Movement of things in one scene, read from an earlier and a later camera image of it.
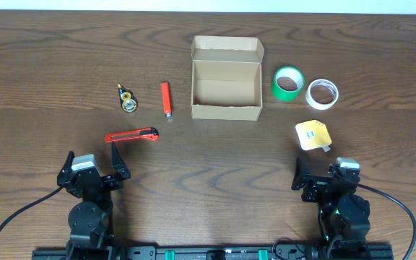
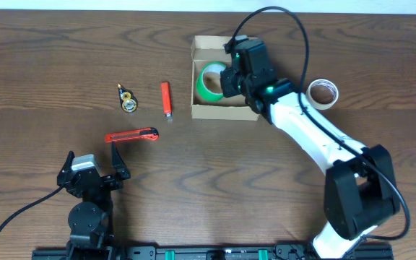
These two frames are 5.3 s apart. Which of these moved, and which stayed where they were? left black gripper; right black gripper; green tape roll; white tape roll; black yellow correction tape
Moved: green tape roll; right black gripper
Stayed: white tape roll; black yellow correction tape; left black gripper
